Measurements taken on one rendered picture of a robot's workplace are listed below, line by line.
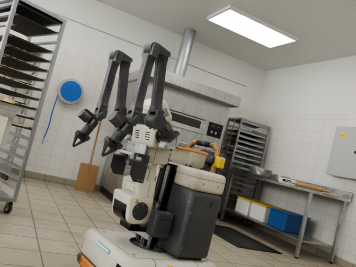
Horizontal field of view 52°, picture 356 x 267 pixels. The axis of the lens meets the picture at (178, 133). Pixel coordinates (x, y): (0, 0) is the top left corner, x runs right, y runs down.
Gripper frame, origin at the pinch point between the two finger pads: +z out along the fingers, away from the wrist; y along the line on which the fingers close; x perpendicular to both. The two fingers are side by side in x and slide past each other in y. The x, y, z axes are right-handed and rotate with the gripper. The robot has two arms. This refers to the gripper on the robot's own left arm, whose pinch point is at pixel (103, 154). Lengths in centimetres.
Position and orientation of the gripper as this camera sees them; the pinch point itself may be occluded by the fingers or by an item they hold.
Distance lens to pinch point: 185.7
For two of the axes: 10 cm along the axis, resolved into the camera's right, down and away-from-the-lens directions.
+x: 5.9, 6.6, 4.7
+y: 5.7, 0.8, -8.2
